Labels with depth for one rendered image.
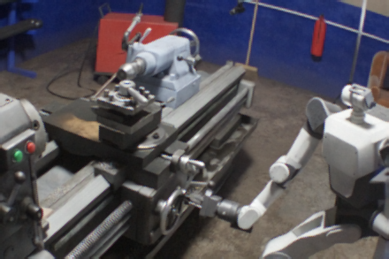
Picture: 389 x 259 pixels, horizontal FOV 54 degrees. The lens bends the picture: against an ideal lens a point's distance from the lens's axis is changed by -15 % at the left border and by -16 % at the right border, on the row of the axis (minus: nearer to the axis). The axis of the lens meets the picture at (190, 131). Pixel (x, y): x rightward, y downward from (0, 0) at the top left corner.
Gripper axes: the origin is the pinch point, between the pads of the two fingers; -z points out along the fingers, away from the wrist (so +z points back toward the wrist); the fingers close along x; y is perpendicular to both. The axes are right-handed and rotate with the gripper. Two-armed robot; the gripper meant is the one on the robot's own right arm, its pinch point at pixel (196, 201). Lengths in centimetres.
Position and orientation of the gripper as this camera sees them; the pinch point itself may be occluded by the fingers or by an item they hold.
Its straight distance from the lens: 186.2
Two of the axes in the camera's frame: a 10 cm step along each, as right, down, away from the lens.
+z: 9.1, 2.8, -3.1
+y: -3.4, 0.5, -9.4
